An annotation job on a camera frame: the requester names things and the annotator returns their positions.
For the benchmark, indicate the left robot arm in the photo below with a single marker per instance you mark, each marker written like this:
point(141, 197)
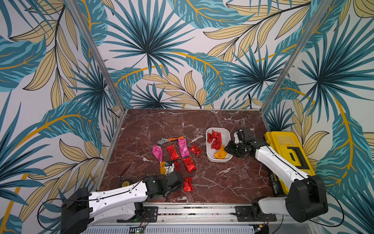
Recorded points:
point(84, 208)

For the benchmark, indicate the orange handled adjustable wrench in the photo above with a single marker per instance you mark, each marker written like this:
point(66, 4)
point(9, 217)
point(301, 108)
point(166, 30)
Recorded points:
point(165, 140)

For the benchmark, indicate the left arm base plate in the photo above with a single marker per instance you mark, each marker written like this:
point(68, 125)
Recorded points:
point(146, 214)

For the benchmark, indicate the aluminium front rail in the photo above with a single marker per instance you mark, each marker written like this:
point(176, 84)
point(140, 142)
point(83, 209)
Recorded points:
point(200, 218)

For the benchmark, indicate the yellow tape measure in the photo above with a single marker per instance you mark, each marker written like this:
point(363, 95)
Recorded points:
point(126, 182)

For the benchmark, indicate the white storage box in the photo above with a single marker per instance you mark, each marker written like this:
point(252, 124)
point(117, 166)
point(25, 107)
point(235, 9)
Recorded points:
point(225, 139)

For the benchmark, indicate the narrow red tea bag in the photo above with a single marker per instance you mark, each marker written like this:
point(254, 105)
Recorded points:
point(177, 167)

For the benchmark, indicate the yellow toolbox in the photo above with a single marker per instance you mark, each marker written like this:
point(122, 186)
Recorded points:
point(286, 159)

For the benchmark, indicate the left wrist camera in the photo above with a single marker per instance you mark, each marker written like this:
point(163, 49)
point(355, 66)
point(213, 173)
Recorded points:
point(169, 168)

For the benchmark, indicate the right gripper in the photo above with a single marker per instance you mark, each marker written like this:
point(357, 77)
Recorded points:
point(233, 148)

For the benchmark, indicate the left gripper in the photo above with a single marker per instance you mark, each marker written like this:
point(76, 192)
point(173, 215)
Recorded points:
point(176, 189)

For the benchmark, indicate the pink tea bag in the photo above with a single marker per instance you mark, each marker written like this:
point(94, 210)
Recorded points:
point(158, 153)
point(184, 151)

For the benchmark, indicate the orange tea bag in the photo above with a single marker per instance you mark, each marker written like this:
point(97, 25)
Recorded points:
point(162, 167)
point(221, 154)

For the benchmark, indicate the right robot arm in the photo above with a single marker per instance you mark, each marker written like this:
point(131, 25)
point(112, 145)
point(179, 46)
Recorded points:
point(305, 200)

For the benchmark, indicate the small red tea bag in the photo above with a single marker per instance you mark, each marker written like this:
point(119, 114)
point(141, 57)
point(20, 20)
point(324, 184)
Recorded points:
point(172, 152)

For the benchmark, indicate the wide red tea bag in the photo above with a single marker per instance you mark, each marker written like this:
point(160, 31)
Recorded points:
point(189, 164)

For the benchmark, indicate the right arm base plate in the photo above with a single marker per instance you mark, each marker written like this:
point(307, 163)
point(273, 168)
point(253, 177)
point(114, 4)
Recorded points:
point(252, 214)

